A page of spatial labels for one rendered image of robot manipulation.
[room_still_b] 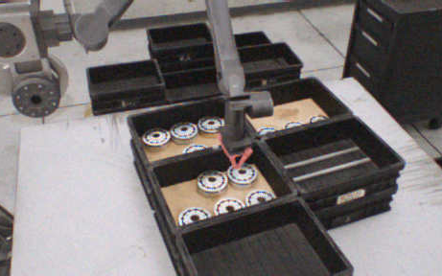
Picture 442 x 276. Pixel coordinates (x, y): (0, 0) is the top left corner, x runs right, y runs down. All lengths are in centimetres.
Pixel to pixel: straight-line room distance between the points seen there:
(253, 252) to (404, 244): 54
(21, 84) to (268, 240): 88
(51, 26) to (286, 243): 89
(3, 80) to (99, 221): 56
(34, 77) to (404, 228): 131
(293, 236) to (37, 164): 106
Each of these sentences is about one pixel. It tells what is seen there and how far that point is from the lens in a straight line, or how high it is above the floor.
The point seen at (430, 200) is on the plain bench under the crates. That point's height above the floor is 70.
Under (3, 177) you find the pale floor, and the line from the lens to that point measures 320.
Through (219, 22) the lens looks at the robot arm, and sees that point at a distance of 131.
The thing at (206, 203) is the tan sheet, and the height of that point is 83.
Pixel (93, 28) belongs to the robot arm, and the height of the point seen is 146.
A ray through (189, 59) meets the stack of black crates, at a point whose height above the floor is 49.
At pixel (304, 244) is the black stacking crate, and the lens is 153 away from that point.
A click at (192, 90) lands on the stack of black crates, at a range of 300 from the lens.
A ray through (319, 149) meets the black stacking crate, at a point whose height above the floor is 83.
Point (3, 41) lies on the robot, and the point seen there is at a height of 145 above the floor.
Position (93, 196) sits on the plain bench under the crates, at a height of 70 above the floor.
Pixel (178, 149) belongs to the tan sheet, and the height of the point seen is 83.
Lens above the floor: 198
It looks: 38 degrees down
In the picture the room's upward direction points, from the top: straight up
